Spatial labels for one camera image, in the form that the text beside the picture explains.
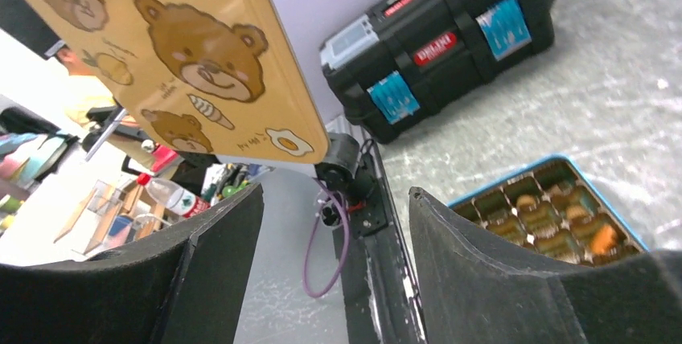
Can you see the orange flower cookie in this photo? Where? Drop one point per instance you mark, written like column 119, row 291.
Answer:
column 604, row 240

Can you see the silver tin lid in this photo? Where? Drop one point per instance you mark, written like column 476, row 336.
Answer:
column 202, row 76

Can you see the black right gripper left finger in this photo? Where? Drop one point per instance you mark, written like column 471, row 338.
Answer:
column 183, row 284

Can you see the blue cookie tin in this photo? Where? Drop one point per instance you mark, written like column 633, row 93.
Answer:
column 569, row 211

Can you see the black plastic toolbox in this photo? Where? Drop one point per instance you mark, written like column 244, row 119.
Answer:
column 402, row 61

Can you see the pink heart cookie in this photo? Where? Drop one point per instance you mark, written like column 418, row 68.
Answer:
column 525, row 202

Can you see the person in yellow shirt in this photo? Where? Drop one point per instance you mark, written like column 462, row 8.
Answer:
column 83, row 90

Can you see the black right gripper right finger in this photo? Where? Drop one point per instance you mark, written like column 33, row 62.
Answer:
column 476, row 287

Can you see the clear plastic water bottle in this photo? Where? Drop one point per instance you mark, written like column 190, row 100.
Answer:
column 172, row 196

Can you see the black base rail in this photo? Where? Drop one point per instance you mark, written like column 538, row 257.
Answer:
column 378, row 282

